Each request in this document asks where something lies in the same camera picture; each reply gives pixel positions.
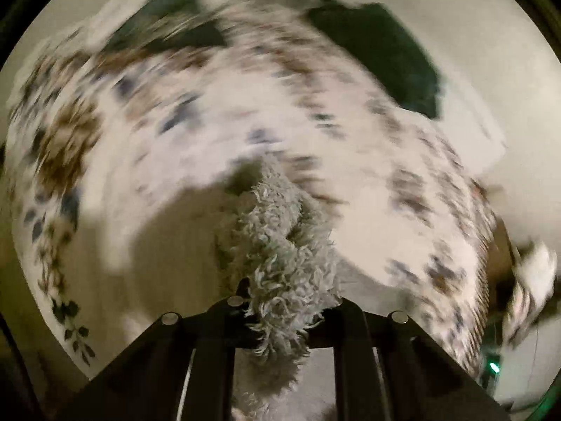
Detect grey fleece pants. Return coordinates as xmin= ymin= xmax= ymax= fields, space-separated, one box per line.
xmin=215 ymin=153 xmax=343 ymax=421

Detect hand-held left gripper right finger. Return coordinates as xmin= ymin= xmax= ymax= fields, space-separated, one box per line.
xmin=307 ymin=297 xmax=512 ymax=421

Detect white jacket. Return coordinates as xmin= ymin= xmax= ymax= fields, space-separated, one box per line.
xmin=502 ymin=241 xmax=558 ymax=347

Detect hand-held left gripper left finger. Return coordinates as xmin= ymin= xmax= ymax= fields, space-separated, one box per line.
xmin=57 ymin=278 xmax=256 ymax=421

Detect floral quilt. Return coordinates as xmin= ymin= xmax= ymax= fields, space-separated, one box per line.
xmin=4 ymin=0 xmax=499 ymax=382

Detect folded dark cloth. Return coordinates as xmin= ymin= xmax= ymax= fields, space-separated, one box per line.
xmin=103 ymin=0 xmax=229 ymax=55

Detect white headboard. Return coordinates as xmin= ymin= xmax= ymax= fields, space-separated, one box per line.
xmin=438 ymin=74 xmax=507 ymax=174

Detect dark green blanket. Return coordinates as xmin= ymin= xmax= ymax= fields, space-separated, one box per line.
xmin=304 ymin=0 xmax=444 ymax=120

